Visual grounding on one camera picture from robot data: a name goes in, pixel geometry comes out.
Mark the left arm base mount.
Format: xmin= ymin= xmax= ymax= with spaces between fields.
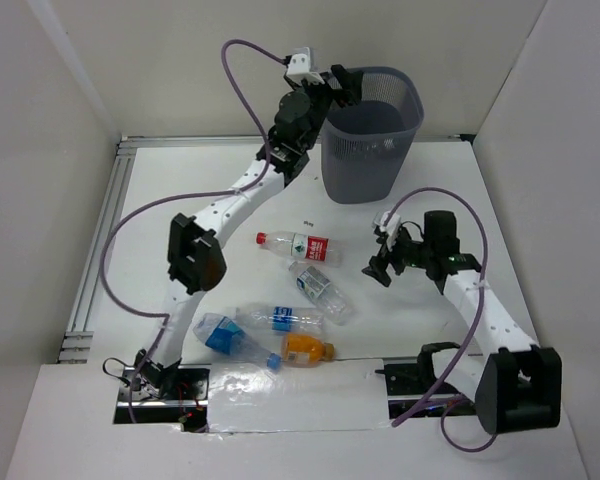
xmin=102 ymin=349 xmax=211 ymax=434

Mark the grey mesh waste bin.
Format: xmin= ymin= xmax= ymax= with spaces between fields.
xmin=321 ymin=66 xmax=424 ymax=204

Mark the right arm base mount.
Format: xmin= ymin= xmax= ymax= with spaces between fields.
xmin=375 ymin=342 xmax=460 ymax=420

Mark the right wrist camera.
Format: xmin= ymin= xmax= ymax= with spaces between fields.
xmin=373 ymin=211 xmax=402 ymax=251

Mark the Aquafina blue label bottle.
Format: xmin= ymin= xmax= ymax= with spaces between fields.
xmin=235 ymin=303 xmax=324 ymax=337

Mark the orange juice bottle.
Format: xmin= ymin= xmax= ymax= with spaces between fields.
xmin=281 ymin=333 xmax=336 ymax=367

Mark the red label water bottle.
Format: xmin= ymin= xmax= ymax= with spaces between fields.
xmin=255 ymin=231 xmax=343 ymax=267

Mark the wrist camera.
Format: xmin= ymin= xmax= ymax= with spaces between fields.
xmin=284 ymin=47 xmax=315 ymax=83
xmin=373 ymin=211 xmax=402 ymax=251

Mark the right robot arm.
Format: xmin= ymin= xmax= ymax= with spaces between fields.
xmin=363 ymin=210 xmax=562 ymax=435

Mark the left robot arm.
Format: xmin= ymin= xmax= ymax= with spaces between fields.
xmin=134 ymin=65 xmax=363 ymax=399

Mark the blue cap water bottle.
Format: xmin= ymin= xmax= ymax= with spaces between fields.
xmin=193 ymin=313 xmax=282 ymax=372

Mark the aluminium frame rail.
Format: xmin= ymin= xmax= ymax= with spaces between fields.
xmin=58 ymin=137 xmax=488 ymax=364

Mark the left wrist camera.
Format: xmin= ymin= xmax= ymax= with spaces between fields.
xmin=284 ymin=47 xmax=315 ymax=83

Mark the green label water bottle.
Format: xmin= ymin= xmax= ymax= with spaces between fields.
xmin=288 ymin=261 xmax=354 ymax=325

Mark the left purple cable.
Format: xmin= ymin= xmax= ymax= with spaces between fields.
xmin=100 ymin=38 xmax=291 ymax=426

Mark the clear bottle white cap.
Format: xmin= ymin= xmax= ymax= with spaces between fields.
xmin=360 ymin=138 xmax=398 ymax=160

